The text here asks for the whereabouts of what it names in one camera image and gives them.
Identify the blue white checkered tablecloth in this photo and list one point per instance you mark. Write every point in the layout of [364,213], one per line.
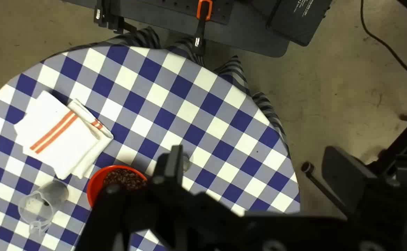
[151,101]

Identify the clear plastic measuring cup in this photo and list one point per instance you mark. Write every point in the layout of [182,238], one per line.
[40,207]

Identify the orange black clamp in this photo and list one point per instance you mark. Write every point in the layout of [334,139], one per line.
[203,15]

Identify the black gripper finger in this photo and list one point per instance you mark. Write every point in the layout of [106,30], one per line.
[168,176]

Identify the dark grey robot base platform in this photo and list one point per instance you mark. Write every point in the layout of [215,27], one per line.
[264,27]

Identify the red bowl of coffee beans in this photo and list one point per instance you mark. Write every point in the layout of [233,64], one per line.
[126,176]

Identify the white towel with orange stripes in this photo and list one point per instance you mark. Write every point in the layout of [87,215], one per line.
[66,137]

